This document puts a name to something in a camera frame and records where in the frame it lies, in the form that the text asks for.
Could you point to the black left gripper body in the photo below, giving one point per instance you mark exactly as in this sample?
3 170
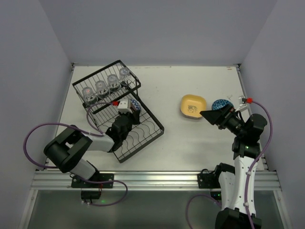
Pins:
133 115

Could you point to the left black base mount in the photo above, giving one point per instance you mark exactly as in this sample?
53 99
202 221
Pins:
92 190

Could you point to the yellow square plate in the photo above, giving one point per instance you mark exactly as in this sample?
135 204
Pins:
192 104

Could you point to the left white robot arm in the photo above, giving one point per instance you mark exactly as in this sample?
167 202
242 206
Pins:
67 149

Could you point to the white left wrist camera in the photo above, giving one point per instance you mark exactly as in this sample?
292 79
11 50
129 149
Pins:
124 106

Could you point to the aluminium mounting rail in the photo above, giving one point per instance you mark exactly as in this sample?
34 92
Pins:
149 180

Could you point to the brown panda square plate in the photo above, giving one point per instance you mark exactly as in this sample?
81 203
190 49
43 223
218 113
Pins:
192 117

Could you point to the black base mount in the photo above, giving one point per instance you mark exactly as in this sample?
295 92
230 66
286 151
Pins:
92 190
208 180

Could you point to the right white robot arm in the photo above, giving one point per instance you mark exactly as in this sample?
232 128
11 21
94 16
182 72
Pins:
237 181

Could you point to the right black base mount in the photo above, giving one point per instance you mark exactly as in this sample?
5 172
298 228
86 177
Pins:
208 180

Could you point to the blue patterned bowl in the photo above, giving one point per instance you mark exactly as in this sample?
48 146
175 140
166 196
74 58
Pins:
135 106

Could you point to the black wire dish rack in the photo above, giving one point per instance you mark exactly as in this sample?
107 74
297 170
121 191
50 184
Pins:
104 111

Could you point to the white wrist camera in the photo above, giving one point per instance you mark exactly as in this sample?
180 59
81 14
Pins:
243 106
124 106

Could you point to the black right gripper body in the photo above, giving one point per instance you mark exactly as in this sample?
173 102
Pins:
224 118

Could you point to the clear glass cup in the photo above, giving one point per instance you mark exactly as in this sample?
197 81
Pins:
113 82
89 96
102 89
124 75

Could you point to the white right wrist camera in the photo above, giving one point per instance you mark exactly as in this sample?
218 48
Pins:
243 106

